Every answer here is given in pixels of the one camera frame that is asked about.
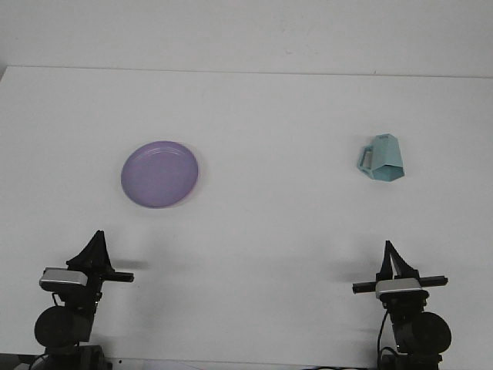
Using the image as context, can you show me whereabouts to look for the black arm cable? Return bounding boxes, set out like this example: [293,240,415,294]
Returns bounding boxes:
[376,310,397,358]

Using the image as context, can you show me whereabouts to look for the pale blue hexagonal cup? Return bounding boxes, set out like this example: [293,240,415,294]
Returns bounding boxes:
[356,133,406,182]

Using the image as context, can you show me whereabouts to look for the pale purple round plate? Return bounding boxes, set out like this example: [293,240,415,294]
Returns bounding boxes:
[120,140,200,210]

